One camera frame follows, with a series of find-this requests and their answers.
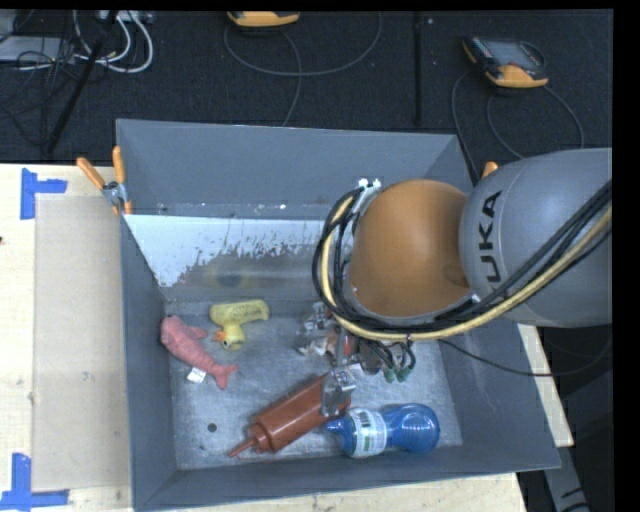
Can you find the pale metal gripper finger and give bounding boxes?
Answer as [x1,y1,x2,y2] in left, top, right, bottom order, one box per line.
[335,374,358,415]
[321,370,340,419]

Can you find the red-brown squeeze bottle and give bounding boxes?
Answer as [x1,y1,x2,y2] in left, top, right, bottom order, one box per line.
[228,372,352,459]

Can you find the crumpled white and red packet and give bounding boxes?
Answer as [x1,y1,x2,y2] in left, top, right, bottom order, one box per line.
[293,301,359,358]

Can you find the grey metal bin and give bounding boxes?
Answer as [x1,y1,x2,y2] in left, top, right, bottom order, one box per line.
[115,118,562,512]

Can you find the blue plastic bottle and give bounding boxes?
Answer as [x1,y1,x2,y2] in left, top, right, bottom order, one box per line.
[325,402,442,460]

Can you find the yellow toy duck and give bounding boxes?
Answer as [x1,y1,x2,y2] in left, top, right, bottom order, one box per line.
[208,298,271,352]

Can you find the pink toy fish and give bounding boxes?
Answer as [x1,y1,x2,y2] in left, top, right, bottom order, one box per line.
[159,315,240,391]

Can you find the pale brown flat board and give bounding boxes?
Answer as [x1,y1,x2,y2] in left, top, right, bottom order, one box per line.
[30,193,134,494]

